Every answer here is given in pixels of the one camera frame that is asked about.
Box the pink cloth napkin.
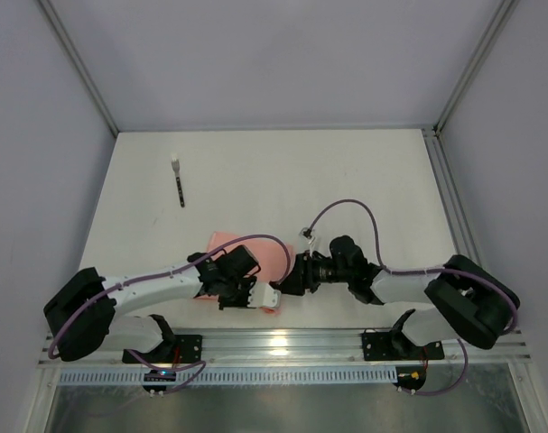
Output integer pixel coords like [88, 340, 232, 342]
[198, 232, 294, 314]

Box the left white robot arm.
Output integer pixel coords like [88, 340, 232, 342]
[43, 245, 261, 362]

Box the left small controller board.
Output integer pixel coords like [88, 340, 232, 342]
[142, 370, 176, 397]

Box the small controller board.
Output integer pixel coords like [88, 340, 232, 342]
[394, 365, 427, 395]
[142, 370, 176, 397]

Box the right small controller board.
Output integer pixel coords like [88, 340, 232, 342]
[394, 365, 427, 395]

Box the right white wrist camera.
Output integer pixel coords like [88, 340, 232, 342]
[299, 226, 318, 253]

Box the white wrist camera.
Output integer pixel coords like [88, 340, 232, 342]
[299, 226, 318, 253]
[247, 282, 281, 310]

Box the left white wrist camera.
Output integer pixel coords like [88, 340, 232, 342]
[247, 282, 281, 310]

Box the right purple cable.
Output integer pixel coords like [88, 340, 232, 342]
[300, 198, 520, 398]

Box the purple cable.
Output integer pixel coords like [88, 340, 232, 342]
[300, 198, 520, 398]
[47, 233, 291, 394]

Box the front aluminium rail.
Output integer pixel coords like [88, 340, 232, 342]
[35, 328, 532, 368]

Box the aluminium rail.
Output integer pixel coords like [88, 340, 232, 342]
[422, 125, 503, 276]
[35, 328, 532, 368]

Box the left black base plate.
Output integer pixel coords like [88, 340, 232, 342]
[136, 334, 203, 366]

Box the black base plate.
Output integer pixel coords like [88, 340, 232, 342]
[136, 334, 203, 366]
[360, 330, 445, 362]

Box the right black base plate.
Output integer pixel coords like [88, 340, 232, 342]
[360, 330, 445, 362]

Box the slotted cable duct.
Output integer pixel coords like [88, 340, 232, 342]
[58, 365, 395, 386]

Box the right side aluminium rail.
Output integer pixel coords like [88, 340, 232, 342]
[422, 125, 503, 276]

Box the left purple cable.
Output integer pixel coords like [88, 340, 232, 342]
[47, 233, 291, 394]

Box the left corner aluminium post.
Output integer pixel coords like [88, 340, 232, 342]
[35, 0, 120, 138]

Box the corner aluminium post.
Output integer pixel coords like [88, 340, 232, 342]
[433, 0, 519, 135]
[35, 0, 120, 138]

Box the right corner aluminium post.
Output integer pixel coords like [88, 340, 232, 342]
[433, 0, 519, 135]

